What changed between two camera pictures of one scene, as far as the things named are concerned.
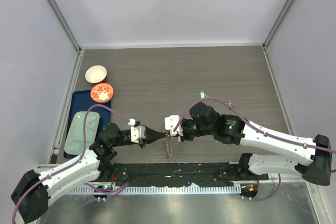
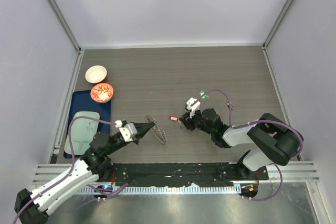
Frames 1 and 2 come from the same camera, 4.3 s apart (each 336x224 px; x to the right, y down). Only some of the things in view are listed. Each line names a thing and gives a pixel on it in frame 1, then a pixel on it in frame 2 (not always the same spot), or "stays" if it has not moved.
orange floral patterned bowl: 102,92 stays
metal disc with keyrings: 167,139 to 157,131
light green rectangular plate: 74,142 stays
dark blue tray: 82,101 stays
